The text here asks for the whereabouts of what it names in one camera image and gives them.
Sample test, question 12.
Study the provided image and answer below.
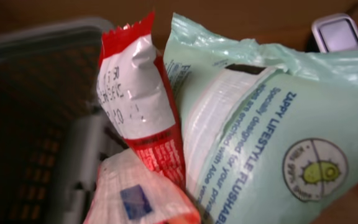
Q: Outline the red snack bar wrapper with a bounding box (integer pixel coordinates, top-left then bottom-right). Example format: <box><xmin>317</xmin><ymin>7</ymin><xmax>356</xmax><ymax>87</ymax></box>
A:
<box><xmin>96</xmin><ymin>12</ymin><xmax>186</xmax><ymax>189</ymax></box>

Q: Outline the red tissue pack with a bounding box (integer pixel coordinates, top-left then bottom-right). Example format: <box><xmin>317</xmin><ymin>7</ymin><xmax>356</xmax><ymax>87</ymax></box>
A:
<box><xmin>84</xmin><ymin>149</ymin><xmax>201</xmax><ymax>224</ymax></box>

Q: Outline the white barcode scanner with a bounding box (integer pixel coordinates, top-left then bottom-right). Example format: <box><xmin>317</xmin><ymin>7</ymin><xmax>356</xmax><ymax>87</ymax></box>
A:
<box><xmin>305</xmin><ymin>13</ymin><xmax>358</xmax><ymax>53</ymax></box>

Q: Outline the grey mesh shopping basket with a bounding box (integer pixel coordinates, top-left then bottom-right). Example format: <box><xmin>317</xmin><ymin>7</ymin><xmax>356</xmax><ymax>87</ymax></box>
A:
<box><xmin>0</xmin><ymin>17</ymin><xmax>119</xmax><ymax>223</ymax></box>

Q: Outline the mint green wipes pack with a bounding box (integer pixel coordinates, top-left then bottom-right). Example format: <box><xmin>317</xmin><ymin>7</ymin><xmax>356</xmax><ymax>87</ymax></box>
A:
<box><xmin>163</xmin><ymin>14</ymin><xmax>358</xmax><ymax>223</ymax></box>

